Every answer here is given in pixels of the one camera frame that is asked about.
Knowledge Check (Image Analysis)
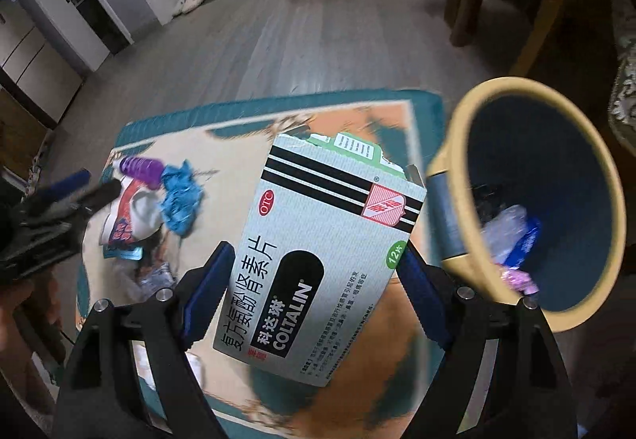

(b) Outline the light blue wrapper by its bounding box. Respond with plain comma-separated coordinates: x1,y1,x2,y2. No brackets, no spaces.
103,245,144,261

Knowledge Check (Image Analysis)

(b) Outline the blue wet wipes pack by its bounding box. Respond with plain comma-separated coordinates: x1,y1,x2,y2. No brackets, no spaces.
502,215,542,268

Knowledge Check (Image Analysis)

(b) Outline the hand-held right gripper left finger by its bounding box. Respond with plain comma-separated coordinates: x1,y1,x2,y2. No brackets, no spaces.
52,240,237,439

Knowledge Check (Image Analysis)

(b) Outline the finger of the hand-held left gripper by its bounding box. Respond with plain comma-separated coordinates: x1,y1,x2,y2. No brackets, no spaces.
20,180,122,234
30,169,93,206

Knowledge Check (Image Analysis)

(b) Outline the white tissue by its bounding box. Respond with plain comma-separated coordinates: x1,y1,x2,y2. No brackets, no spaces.
185,350,207,387

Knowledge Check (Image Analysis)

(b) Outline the yellow-rimmed dark blue bin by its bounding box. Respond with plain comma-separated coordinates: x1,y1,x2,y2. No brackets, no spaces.
426,77,627,333

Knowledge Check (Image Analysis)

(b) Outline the person's left hand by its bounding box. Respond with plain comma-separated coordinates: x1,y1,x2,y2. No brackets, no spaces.
0,277,65,350

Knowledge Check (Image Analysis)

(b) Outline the blue face mask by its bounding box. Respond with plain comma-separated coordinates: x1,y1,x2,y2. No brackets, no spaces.
160,160,204,237

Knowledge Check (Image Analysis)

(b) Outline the purple spray bottle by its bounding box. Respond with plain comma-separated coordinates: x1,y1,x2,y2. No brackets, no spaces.
113,155,165,189

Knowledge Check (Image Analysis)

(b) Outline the pale green medicine box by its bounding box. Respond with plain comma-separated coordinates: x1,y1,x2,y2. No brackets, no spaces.
213,131,428,389

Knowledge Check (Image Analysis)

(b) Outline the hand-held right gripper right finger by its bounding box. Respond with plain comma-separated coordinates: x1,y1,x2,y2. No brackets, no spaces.
397,248,580,439

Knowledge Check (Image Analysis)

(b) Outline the beige refrigerator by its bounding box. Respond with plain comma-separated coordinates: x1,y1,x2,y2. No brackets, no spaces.
0,0,83,124

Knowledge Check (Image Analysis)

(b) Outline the white door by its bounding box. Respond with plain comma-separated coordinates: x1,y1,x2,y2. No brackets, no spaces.
27,0,110,72

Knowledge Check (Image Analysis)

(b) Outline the clear plastic bag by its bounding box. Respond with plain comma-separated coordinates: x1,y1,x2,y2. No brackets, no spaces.
479,205,528,266

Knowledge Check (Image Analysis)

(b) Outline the red white snack packet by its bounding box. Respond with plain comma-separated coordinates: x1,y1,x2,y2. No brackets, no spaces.
99,178,165,246

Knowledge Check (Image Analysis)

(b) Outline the teal peach patterned cushion mat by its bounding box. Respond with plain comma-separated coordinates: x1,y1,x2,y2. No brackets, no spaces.
74,89,445,439

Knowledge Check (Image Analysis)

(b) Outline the pink purple wrapper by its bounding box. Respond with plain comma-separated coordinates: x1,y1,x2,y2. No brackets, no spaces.
499,267,540,296

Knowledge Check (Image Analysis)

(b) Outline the brown wooden cabinet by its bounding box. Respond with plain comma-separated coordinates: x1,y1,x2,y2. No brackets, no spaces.
0,86,50,182

